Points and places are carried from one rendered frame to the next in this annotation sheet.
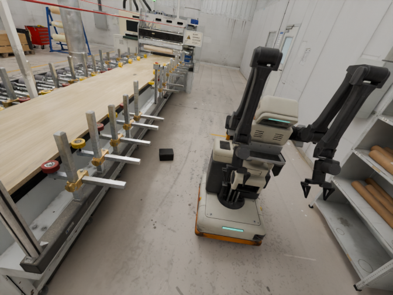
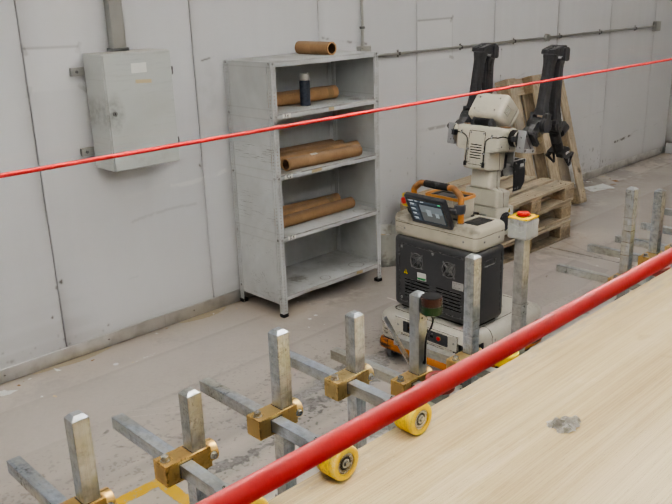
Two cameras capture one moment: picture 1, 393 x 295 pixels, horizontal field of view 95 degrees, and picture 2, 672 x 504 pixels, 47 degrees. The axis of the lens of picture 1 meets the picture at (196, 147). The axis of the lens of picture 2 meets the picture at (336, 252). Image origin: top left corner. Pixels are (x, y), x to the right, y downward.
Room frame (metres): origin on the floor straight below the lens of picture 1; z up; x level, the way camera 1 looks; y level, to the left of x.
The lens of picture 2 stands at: (4.44, 2.01, 1.89)
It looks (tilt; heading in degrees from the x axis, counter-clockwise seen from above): 18 degrees down; 228
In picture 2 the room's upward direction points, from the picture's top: 2 degrees counter-clockwise
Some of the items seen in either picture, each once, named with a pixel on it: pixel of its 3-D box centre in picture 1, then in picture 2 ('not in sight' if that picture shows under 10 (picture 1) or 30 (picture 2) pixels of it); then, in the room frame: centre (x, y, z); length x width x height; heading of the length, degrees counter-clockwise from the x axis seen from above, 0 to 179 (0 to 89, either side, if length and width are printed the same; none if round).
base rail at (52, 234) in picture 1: (162, 95); not in sight; (2.87, 0.68, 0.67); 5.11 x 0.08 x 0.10; 1
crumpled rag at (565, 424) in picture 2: not in sight; (566, 421); (2.94, 1.17, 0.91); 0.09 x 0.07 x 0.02; 157
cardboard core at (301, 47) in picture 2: not in sight; (315, 47); (1.11, -1.77, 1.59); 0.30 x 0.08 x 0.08; 91
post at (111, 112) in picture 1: (114, 133); not in sight; (1.18, 0.65, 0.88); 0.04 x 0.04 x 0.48; 1
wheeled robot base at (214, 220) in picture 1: (227, 205); (461, 325); (1.30, -0.43, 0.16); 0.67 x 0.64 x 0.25; 0
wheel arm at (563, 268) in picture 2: (143, 116); (607, 279); (1.72, 0.61, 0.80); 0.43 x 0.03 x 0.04; 91
